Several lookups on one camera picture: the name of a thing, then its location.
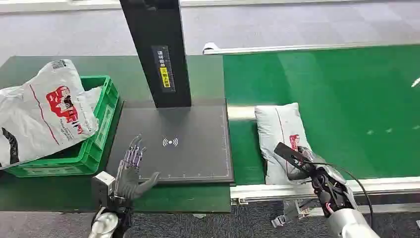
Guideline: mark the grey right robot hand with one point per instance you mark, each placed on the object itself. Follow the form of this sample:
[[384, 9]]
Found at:
[[303, 172]]

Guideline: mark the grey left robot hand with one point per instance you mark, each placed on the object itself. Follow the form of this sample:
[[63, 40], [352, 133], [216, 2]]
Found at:
[[128, 182]]

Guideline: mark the small grey parcel bag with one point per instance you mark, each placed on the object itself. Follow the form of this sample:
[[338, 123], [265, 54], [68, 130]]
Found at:
[[279, 128]]

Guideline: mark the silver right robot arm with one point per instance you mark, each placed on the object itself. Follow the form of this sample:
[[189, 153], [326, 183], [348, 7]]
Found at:
[[347, 225]]

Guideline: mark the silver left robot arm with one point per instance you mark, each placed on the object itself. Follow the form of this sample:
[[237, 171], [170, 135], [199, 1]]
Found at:
[[106, 225]]

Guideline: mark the green plastic crate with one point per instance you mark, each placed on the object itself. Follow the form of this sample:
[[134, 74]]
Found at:
[[98, 131]]

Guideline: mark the green conveyor belt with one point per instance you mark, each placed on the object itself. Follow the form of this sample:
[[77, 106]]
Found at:
[[344, 108]]

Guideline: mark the large white parcel bag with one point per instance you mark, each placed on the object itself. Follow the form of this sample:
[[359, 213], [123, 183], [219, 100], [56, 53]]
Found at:
[[39, 111]]

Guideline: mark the yellow and black column label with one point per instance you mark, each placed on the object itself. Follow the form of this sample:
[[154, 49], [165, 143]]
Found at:
[[163, 70]]

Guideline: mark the small white object on belt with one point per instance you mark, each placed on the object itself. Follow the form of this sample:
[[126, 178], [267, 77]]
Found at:
[[416, 82]]

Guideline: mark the black scanner column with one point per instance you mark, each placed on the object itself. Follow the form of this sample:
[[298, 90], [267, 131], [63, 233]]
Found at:
[[157, 29]]

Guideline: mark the black flat wrist camera plate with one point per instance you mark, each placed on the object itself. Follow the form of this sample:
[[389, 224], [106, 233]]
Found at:
[[288, 152]]

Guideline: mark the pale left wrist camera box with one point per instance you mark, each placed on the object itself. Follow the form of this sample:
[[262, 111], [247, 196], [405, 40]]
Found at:
[[102, 187]]

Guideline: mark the grey metal bracket under conveyor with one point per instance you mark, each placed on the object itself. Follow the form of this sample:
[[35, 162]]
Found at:
[[290, 215]]

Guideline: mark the silver conveyor frame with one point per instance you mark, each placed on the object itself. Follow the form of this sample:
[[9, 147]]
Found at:
[[262, 192]]

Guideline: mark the black scanner base plate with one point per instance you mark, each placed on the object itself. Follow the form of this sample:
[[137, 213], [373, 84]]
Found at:
[[190, 144]]

